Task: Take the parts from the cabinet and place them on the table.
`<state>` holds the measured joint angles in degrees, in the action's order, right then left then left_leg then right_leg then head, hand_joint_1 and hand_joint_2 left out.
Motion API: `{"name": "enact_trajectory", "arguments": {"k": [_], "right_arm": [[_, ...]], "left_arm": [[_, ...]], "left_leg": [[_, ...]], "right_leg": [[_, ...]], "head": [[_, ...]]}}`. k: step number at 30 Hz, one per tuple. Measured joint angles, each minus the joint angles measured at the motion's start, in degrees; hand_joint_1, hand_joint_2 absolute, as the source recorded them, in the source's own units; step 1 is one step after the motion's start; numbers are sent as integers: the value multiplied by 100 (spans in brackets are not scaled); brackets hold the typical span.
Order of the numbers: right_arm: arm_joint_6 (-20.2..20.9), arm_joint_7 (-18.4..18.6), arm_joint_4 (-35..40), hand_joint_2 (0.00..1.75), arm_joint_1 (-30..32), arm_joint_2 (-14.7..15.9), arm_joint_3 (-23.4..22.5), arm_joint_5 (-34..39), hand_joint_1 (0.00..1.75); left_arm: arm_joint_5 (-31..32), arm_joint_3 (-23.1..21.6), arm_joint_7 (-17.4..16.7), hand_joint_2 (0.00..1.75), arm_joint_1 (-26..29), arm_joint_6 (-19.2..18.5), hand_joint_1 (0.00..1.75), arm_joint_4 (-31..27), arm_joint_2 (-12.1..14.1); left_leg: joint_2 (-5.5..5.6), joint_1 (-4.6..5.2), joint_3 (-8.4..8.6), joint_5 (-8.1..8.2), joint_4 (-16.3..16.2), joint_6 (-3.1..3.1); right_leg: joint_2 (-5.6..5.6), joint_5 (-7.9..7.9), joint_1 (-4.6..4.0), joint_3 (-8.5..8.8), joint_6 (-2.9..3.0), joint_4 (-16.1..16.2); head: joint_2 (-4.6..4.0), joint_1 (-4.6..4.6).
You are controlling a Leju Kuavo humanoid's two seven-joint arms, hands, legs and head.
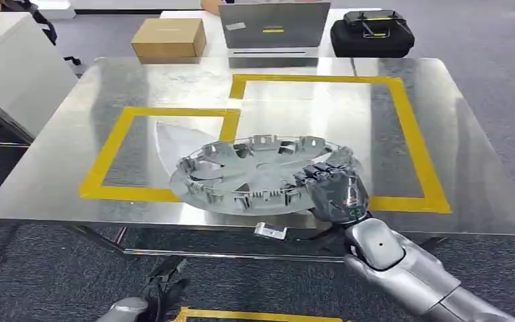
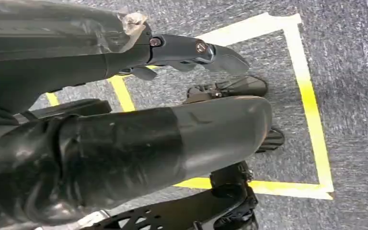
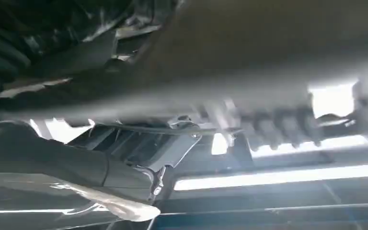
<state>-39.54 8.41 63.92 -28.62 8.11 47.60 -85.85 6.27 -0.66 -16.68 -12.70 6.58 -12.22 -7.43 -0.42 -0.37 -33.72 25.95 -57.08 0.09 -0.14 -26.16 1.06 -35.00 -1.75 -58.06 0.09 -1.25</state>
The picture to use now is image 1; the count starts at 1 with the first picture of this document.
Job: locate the dark left robot hand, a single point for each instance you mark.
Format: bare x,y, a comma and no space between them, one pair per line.
162,289

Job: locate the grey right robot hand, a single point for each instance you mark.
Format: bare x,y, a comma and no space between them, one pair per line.
337,195

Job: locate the silver plastic wheel hubcap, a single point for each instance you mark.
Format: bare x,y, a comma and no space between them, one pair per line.
257,177

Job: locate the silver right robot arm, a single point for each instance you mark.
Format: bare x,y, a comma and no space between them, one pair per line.
408,275

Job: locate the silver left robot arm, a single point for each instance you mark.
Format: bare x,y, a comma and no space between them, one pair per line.
124,311

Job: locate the steel bench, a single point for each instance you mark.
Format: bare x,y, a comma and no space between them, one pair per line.
475,177

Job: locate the black carry bag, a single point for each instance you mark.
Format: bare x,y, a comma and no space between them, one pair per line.
373,40

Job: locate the grey laptop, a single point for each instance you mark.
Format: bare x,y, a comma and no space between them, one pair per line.
275,26

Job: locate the brown cardboard box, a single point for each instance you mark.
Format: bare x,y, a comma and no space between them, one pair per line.
168,37

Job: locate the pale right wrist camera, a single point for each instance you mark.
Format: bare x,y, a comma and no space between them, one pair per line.
271,231

